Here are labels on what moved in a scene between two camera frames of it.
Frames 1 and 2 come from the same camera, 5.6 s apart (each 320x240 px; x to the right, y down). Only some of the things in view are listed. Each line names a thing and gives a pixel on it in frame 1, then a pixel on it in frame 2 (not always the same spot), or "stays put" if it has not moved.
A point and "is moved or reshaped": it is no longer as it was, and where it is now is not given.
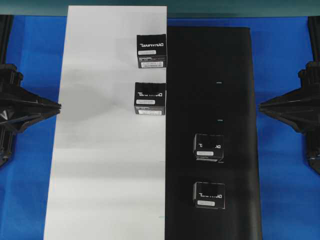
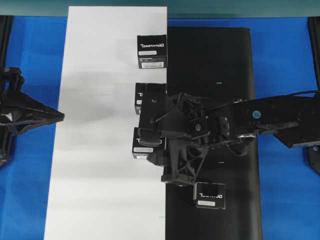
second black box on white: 150,99 stays put
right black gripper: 300,107 to 185,153
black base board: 210,89 stays put
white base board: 108,179 stays put
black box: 209,195 stays put
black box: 209,147 is moved or reshaped
